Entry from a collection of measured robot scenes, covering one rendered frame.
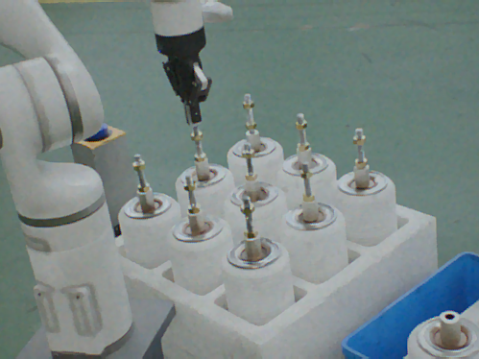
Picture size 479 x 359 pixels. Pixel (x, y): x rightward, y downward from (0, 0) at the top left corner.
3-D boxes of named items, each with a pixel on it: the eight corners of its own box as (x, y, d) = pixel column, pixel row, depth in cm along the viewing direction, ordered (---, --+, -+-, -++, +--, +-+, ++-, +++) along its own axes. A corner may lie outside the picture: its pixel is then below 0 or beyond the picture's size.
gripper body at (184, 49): (143, 23, 135) (154, 81, 140) (168, 35, 129) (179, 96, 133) (187, 10, 138) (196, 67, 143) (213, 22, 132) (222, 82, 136)
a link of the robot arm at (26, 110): (-13, 90, 82) (32, 249, 90) (84, 62, 86) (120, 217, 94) (-37, 63, 90) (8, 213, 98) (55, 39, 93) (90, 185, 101)
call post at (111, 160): (128, 305, 160) (91, 150, 146) (104, 292, 165) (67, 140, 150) (157, 286, 164) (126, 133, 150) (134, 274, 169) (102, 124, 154)
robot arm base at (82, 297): (113, 363, 98) (82, 229, 90) (38, 356, 101) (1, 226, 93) (146, 312, 106) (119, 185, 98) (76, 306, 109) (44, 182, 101)
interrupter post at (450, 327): (452, 349, 101) (452, 325, 99) (435, 341, 103) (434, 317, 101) (466, 339, 102) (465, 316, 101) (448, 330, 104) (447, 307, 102)
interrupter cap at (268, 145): (253, 136, 157) (252, 132, 157) (285, 146, 152) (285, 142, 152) (223, 154, 153) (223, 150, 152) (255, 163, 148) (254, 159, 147)
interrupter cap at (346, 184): (364, 203, 132) (364, 199, 132) (327, 188, 137) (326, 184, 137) (398, 182, 136) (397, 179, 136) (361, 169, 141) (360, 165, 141)
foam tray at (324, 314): (275, 449, 125) (260, 345, 117) (109, 342, 151) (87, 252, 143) (440, 311, 147) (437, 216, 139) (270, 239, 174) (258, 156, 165)
